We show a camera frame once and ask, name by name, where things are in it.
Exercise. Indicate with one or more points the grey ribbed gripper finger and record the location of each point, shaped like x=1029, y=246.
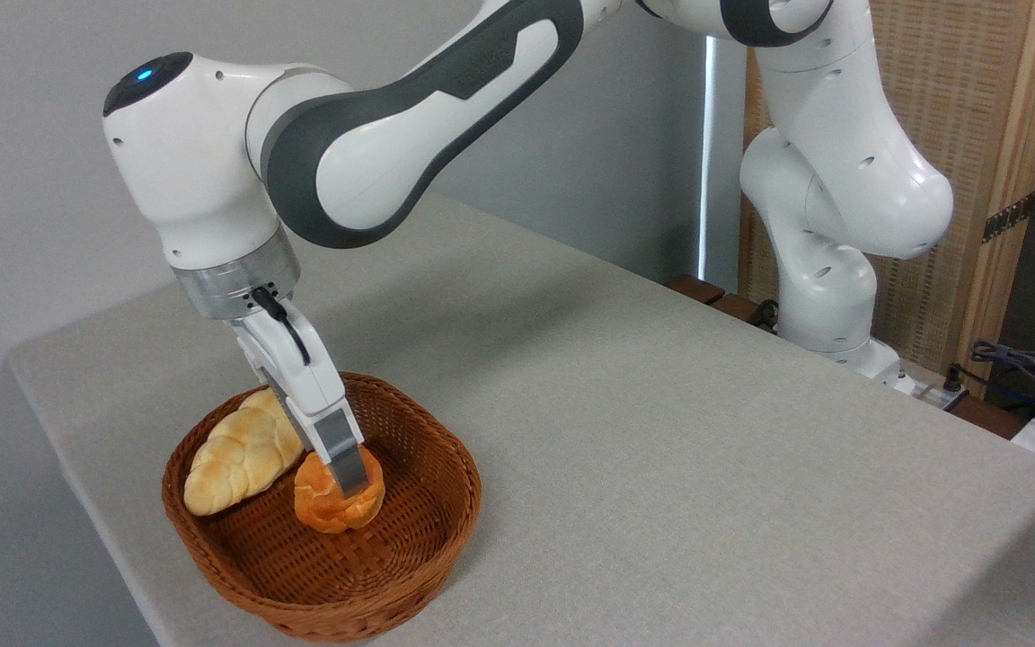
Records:
x=342, y=449

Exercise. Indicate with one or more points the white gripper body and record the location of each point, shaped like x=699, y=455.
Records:
x=302, y=377

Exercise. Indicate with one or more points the round orange bread roll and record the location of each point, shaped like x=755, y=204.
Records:
x=329, y=508

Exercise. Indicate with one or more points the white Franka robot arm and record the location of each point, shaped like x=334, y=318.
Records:
x=185, y=162

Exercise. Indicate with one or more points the long braided pale bread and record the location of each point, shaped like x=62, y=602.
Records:
x=230, y=463

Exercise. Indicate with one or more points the brown wicker basket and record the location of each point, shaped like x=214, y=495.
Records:
x=365, y=575

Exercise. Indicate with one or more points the grey tablecloth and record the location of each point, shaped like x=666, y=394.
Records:
x=661, y=467

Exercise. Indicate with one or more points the white power strip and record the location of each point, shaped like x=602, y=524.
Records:
x=935, y=391

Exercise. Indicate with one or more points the metal screen hinge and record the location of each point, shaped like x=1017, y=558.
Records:
x=1010, y=217

